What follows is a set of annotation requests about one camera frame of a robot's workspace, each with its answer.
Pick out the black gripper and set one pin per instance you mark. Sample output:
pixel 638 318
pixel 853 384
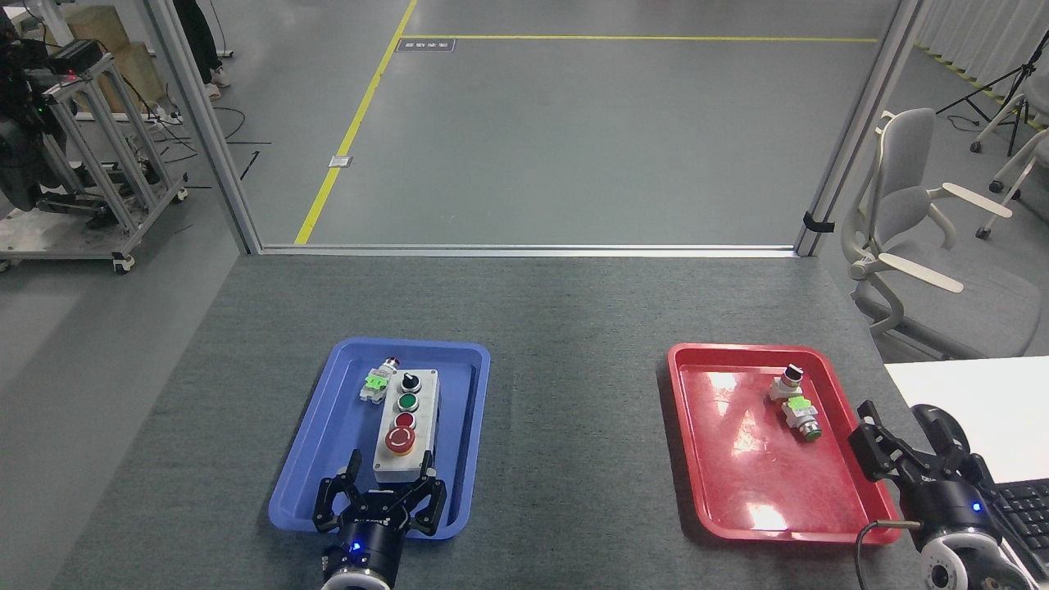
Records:
pixel 951 504
pixel 373 541

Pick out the grey control box with buttons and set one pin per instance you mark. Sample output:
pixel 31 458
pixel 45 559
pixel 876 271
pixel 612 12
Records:
pixel 406 459

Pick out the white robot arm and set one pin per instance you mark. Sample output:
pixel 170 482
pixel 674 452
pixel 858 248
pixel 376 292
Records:
pixel 356 582
pixel 963 565

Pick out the brown wooden box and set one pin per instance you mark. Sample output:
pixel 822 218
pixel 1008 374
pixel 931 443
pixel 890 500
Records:
pixel 131 65

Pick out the black computer mouse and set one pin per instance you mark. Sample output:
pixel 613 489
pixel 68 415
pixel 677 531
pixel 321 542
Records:
pixel 930 418

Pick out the black keyboard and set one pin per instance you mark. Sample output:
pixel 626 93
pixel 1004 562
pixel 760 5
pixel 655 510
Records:
pixel 1028 512

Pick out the blue plastic tray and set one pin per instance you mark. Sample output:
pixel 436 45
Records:
pixel 459 410

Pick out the grey office chair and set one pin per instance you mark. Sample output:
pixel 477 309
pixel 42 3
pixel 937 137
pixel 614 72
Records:
pixel 967 303

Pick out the red plastic tray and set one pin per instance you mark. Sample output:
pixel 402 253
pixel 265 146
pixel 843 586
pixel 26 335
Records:
pixel 746 467

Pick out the white chair leg with castor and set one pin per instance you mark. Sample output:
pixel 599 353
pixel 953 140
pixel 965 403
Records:
pixel 1020 176
pixel 996 119

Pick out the metal floor plate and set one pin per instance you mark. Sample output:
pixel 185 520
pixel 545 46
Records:
pixel 340 161

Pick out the black tripod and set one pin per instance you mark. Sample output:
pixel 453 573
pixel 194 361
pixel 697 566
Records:
pixel 1016 82

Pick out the white curtain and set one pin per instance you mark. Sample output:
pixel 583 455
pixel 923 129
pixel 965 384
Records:
pixel 983 33

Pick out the dark floor label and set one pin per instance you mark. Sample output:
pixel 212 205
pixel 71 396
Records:
pixel 425 45

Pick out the person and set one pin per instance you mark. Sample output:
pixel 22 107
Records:
pixel 197 41

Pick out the black machine on cart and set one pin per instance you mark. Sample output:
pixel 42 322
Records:
pixel 20 156

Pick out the red push button switch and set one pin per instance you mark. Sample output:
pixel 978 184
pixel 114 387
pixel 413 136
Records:
pixel 377 383

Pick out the green push button switch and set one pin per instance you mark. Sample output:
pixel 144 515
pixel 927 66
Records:
pixel 801 416

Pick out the black selector switch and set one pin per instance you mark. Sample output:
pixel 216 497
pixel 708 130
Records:
pixel 787 383

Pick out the black clip on post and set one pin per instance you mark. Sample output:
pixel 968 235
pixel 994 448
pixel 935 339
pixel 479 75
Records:
pixel 817 222

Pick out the silver table edge rail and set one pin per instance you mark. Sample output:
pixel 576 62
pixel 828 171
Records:
pixel 524 250

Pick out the silver aluminium post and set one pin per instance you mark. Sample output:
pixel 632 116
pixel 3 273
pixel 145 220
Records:
pixel 209 139
pixel 856 131

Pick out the aluminium frame cart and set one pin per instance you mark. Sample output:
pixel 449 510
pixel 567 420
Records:
pixel 123 180

